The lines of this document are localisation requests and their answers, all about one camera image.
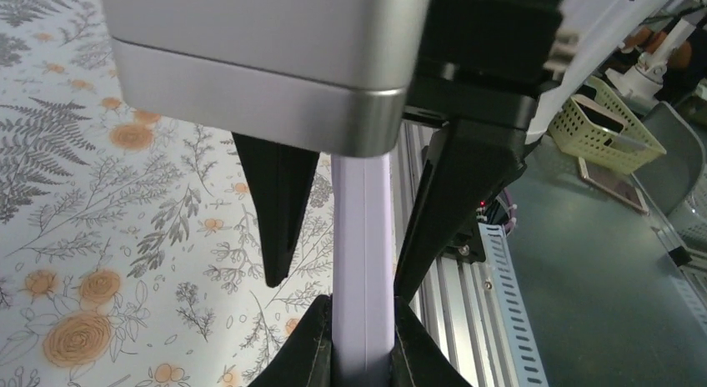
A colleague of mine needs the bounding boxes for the white plastic basket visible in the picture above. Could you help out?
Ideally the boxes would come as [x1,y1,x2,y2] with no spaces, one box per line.
[668,170,706,253]

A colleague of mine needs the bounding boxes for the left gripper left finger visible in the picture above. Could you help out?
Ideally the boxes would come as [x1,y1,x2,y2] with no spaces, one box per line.
[249,295,333,387]

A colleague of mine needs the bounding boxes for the grey slotted cable duct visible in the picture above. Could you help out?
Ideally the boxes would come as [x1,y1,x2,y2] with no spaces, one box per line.
[479,224,549,386]

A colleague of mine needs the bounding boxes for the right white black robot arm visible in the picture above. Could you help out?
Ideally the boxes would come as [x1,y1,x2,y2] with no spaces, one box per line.
[213,0,667,299]

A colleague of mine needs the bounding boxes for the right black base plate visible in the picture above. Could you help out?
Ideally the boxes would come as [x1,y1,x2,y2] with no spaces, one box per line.
[440,192,517,264]

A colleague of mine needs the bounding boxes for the phone in cream basket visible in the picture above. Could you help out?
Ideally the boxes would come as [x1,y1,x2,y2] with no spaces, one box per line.
[571,94,648,153]

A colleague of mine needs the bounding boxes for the floral patterned table mat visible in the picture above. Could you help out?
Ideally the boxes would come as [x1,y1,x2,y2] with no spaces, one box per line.
[1,0,342,386]

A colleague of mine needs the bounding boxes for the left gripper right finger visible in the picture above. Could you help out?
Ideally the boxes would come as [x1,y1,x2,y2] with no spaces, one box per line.
[389,297,471,387]

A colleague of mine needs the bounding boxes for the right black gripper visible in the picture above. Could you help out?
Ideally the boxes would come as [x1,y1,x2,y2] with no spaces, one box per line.
[394,0,563,302]

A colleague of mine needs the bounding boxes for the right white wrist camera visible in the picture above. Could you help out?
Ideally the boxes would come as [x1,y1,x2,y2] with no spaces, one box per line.
[101,0,430,158]

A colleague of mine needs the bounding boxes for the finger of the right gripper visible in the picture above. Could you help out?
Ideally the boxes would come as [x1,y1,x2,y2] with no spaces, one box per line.
[233,133,320,288]

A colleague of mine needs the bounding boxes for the cream plastic basket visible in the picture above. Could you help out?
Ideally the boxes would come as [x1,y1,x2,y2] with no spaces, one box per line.
[549,76,666,174]

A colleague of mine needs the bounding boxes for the aluminium rail frame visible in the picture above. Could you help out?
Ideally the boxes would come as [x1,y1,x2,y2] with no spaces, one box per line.
[389,122,531,387]

